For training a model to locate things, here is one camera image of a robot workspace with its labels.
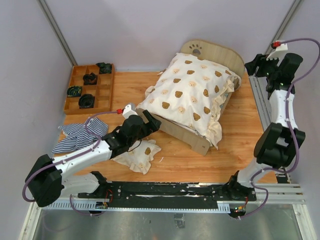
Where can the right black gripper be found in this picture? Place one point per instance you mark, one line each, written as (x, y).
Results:
(259, 60)

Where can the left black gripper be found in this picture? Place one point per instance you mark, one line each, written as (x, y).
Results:
(152, 126)

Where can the wooden pet bed frame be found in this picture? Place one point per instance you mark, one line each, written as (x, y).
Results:
(203, 50)

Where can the large bear print cushion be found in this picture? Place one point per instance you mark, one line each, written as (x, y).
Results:
(189, 92)

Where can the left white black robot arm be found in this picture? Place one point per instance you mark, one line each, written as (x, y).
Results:
(52, 178)

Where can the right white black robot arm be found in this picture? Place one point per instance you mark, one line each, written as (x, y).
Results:
(278, 146)

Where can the small bear print pillow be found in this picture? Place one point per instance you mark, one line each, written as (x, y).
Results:
(138, 158)

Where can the wooden compartment tray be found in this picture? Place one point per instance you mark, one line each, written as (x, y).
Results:
(103, 90)

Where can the black rolled sock bottom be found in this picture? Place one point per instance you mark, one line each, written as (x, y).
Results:
(86, 101)

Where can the black rolled sock top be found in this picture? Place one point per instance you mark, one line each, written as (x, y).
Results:
(104, 68)

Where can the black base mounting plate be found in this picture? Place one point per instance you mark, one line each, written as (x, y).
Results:
(166, 195)

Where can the blue striped cloth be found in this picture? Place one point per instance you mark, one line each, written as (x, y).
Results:
(76, 136)

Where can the black rolled sock middle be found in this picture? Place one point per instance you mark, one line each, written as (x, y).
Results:
(90, 79)

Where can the black green rolled sock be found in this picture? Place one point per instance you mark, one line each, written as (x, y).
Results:
(74, 91)

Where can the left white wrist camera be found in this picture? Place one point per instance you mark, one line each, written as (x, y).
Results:
(129, 110)

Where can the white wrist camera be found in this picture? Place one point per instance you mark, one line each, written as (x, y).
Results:
(279, 49)
(129, 110)

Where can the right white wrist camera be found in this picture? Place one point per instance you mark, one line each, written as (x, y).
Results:
(279, 49)

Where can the right aluminium corner post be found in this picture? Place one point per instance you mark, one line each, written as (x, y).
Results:
(296, 4)

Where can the aluminium corner post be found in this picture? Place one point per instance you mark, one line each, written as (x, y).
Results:
(296, 4)
(57, 31)

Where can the aluminium rail frame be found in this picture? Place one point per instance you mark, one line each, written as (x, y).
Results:
(277, 150)

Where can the left aluminium corner post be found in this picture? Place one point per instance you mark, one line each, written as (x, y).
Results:
(57, 31)

